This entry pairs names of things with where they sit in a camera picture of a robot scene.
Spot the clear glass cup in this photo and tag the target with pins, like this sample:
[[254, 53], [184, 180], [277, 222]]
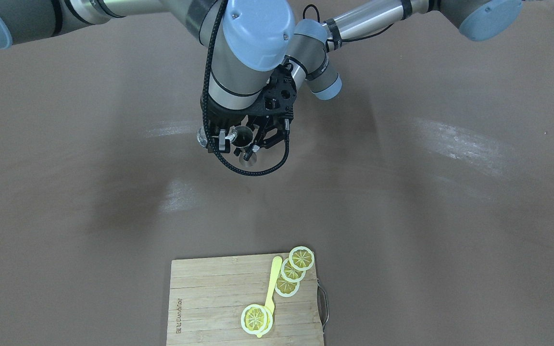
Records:
[[203, 139]]

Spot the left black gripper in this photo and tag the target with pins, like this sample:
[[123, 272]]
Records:
[[274, 138]]

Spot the lemon slice near spoon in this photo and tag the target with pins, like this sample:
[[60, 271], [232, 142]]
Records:
[[286, 288]]

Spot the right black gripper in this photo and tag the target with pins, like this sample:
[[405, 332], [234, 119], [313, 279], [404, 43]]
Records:
[[219, 117]]

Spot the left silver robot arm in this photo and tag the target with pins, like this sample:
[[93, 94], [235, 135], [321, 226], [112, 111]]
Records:
[[306, 60]]

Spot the lemon slice on spoon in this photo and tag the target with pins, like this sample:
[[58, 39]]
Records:
[[256, 320]]

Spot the wooden cutting board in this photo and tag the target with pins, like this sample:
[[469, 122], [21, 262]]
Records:
[[207, 297]]

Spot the steel measuring jigger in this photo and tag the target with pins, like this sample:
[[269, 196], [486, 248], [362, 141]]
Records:
[[242, 139]]

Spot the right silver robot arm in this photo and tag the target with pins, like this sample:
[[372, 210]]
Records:
[[248, 93]]

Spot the yellow plastic spoon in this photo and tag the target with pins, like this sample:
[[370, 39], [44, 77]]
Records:
[[269, 305]]

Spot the lemon slice end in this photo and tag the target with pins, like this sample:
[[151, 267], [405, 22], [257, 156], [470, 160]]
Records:
[[302, 258]]

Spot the lemon slice middle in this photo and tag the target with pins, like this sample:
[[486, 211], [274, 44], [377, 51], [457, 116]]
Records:
[[290, 274]]

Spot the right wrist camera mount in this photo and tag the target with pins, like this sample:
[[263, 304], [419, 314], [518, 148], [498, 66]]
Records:
[[266, 103]]

